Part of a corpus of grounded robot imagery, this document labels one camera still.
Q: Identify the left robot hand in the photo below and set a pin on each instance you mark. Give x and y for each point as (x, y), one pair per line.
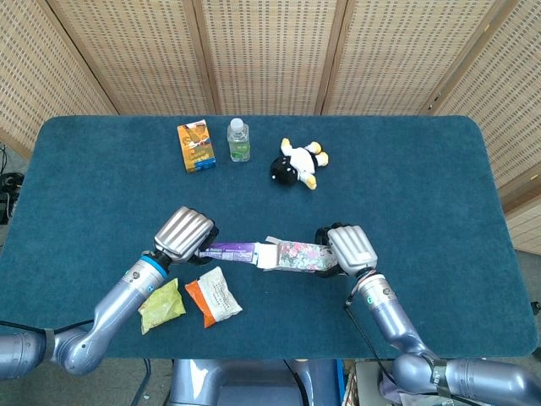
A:
(181, 232)

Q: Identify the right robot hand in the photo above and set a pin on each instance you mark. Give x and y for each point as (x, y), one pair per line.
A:
(353, 249)

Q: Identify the floral patterned cardboard box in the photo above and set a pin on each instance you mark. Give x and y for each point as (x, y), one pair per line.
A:
(300, 256)

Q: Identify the purple toothpaste tube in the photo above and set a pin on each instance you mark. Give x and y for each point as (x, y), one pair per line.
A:
(232, 251)

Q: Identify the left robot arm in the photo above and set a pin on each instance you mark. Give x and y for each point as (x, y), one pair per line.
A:
(114, 308)

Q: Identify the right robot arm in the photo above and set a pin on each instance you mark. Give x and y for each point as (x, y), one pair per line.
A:
(393, 321)

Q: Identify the blue carpet table cover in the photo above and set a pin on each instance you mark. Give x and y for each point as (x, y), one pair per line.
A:
(380, 190)

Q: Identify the orange and white snack bag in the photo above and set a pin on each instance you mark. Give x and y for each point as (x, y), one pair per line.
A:
(217, 298)

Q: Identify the yellow-green snack bag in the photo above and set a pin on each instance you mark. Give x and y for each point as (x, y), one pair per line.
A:
(162, 306)

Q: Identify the orange and blue carton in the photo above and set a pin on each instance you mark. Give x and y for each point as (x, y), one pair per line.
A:
(196, 148)

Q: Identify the black and white plush toy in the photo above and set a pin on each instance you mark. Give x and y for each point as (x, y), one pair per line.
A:
(296, 165)

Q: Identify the clear water bottle green label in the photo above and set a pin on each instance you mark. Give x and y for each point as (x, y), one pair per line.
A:
(238, 146)

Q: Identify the purple cloth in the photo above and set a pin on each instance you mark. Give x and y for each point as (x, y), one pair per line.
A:
(389, 387)

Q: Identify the grey-blue robot torso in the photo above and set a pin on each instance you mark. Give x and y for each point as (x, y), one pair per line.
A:
(253, 382)

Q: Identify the woven folding screen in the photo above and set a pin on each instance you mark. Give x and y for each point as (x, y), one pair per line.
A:
(270, 55)

